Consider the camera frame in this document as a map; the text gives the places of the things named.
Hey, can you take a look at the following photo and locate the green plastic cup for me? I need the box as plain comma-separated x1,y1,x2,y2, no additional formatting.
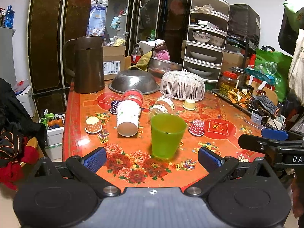
150,114,187,158

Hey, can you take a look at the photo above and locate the orange polka dot cupcake cup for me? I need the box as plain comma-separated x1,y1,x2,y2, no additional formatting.
85,116,102,134

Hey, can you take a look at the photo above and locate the red polka dot cupcake cup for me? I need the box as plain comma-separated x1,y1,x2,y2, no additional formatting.
188,120,205,136

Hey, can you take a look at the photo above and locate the purple polka dot cupcake cup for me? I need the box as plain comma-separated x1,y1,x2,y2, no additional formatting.
109,100,122,115

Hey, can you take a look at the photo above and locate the white floral paper cup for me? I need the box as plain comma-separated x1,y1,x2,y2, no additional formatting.
117,100,141,137

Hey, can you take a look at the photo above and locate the yellow cupcake cup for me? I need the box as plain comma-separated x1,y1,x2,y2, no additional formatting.
183,99,196,111

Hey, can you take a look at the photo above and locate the tray of dried peels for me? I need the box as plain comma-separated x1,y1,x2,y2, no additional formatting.
212,88,280,118

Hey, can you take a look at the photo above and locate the steel kettle pot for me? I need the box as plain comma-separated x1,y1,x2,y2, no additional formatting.
230,67,247,88

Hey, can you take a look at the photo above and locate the red lid pickle jar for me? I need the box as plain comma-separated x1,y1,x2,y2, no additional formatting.
218,71,237,96

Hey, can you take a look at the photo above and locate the green shopping bag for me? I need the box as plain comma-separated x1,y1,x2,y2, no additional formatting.
255,46,292,102

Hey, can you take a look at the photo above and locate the red lidded plastic jar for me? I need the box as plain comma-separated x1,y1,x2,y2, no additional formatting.
122,89,143,107

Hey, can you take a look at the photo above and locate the clear glass jar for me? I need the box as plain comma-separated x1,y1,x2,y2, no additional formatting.
148,95,176,121

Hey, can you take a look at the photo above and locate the black bag on chair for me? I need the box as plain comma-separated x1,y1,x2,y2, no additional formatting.
1,79,47,167

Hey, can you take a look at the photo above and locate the brown thermos jug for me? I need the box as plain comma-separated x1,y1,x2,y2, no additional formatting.
62,36,105,94

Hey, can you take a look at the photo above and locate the white box by fridge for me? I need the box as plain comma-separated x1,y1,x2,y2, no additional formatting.
12,79,36,118

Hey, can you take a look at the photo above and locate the white mesh food cover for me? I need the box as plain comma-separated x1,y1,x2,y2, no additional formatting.
159,70,205,101

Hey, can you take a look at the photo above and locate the steel colander bowl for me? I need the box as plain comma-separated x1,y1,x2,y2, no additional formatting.
108,70,159,95

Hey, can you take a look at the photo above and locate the cardboard box with label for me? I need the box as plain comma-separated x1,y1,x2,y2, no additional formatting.
103,46,125,80

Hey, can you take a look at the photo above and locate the steel basin with items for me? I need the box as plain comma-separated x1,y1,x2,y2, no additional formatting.
148,58,182,78

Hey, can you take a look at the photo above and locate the red label drink bottle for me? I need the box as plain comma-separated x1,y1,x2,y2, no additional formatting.
131,44,142,66

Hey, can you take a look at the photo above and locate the blue patterned bowl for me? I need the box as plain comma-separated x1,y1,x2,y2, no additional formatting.
192,31,210,43

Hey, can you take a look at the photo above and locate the grey mini fridge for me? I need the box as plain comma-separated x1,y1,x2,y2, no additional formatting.
0,26,17,84

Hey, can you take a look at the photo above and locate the pink cloth item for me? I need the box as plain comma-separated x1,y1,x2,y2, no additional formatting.
155,50,170,61

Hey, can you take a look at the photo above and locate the white tiered dish rack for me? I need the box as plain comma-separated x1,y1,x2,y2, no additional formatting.
183,0,230,83

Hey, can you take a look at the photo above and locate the blue white snack bag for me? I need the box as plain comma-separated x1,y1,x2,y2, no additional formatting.
86,0,108,37

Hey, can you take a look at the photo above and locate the blue water bottle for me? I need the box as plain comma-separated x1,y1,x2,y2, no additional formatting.
3,5,15,28

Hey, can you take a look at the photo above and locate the clear adhesive wall hook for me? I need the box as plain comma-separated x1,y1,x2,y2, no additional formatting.
250,113,262,125

